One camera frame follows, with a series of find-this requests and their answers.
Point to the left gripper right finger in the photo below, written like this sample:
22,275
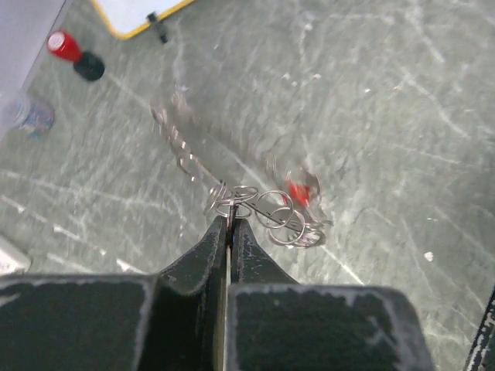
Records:
275,323

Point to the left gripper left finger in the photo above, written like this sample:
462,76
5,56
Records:
170,320

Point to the metal disc with keyrings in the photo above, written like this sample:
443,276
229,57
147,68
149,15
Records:
238,177

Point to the key with red tag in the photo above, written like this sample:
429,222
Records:
298,188

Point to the white stapler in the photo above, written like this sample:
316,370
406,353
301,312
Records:
12,259

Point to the small clear cup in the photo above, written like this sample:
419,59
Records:
25,113

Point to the red black stamp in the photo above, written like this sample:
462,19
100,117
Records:
85,63

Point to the small whiteboard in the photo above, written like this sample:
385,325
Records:
125,19

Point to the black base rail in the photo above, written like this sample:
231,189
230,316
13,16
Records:
481,354

